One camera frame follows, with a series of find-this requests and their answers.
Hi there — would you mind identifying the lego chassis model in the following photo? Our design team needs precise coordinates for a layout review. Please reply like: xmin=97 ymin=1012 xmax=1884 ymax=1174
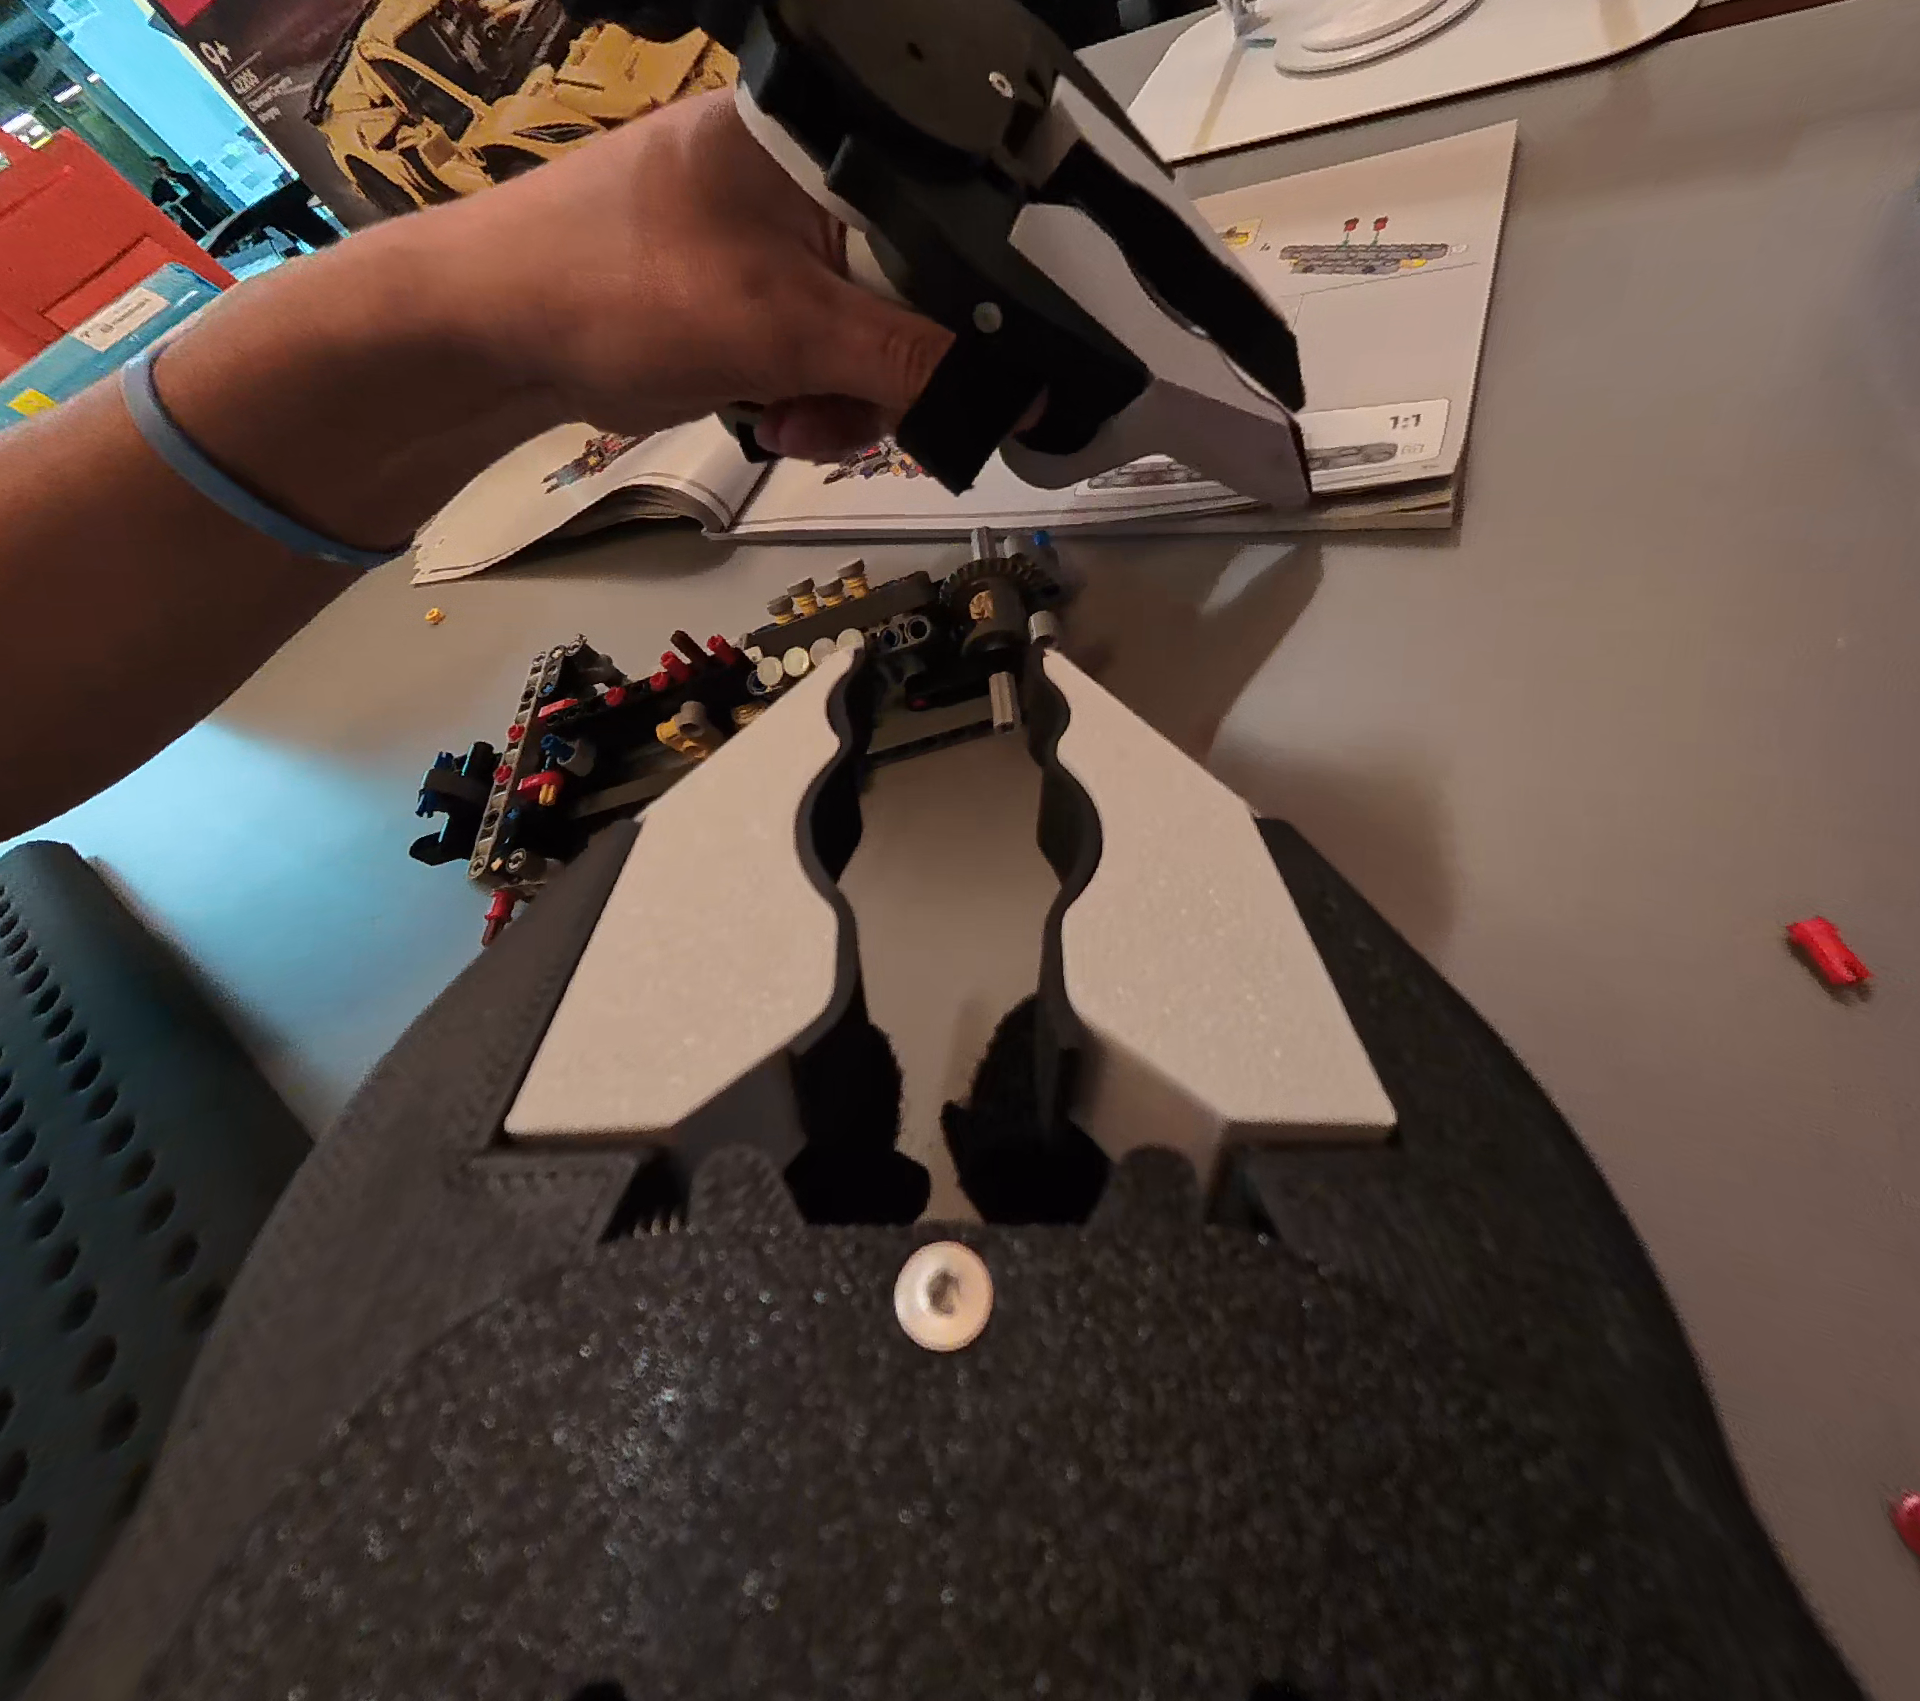
xmin=408 ymin=527 xmax=1086 ymax=948

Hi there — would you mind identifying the open instruction booklet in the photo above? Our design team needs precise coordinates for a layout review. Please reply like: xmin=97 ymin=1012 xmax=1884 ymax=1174
xmin=408 ymin=118 xmax=1520 ymax=585

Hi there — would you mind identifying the black perforated mat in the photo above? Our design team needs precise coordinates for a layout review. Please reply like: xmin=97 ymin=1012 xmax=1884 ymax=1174
xmin=0 ymin=839 xmax=317 ymax=1701

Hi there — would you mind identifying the blue wristband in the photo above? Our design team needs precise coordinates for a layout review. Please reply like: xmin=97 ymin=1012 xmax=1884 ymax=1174
xmin=120 ymin=332 xmax=409 ymax=570

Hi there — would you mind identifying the orange red felt bag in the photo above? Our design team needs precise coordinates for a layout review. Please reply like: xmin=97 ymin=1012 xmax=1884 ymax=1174
xmin=0 ymin=128 xmax=237 ymax=382

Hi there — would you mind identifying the blue wrapped roll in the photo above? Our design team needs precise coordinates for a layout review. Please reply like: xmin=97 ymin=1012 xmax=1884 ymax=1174
xmin=0 ymin=278 xmax=229 ymax=424

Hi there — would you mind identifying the person's left forearm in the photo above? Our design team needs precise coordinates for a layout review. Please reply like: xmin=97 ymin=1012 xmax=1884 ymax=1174
xmin=0 ymin=209 xmax=601 ymax=841

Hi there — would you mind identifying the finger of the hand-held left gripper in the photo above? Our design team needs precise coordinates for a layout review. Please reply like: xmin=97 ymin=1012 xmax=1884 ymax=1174
xmin=1031 ymin=73 xmax=1307 ymax=412
xmin=1004 ymin=200 xmax=1318 ymax=515

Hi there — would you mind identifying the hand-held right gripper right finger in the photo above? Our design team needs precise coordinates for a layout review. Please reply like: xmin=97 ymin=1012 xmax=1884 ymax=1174
xmin=1033 ymin=649 xmax=1399 ymax=1155

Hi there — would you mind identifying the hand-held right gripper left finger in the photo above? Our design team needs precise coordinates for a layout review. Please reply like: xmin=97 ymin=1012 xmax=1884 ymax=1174
xmin=503 ymin=646 xmax=872 ymax=1155

